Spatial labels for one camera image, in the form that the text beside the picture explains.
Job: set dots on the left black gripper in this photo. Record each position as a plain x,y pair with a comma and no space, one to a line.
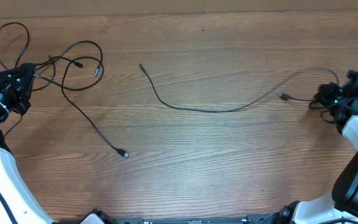
7,82

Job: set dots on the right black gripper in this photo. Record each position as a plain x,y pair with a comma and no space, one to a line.
325,91

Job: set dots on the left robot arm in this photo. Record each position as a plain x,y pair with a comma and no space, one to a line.
17,204

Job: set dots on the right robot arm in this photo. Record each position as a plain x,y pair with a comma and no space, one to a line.
341,206

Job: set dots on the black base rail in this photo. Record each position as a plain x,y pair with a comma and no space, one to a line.
194,221

